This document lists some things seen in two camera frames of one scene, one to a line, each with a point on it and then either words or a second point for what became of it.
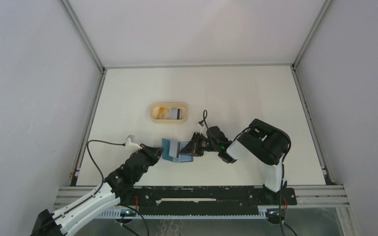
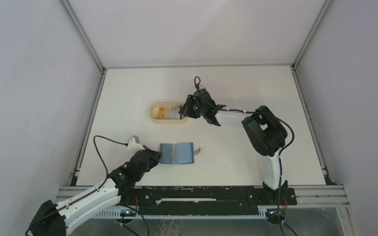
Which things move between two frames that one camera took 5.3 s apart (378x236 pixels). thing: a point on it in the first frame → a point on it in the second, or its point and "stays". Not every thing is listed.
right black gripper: x=193 y=146 → x=187 y=108
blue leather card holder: x=181 y=157 stays
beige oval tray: x=155 y=107 stays
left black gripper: x=153 y=153 stays
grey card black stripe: x=174 y=148 → x=174 y=114
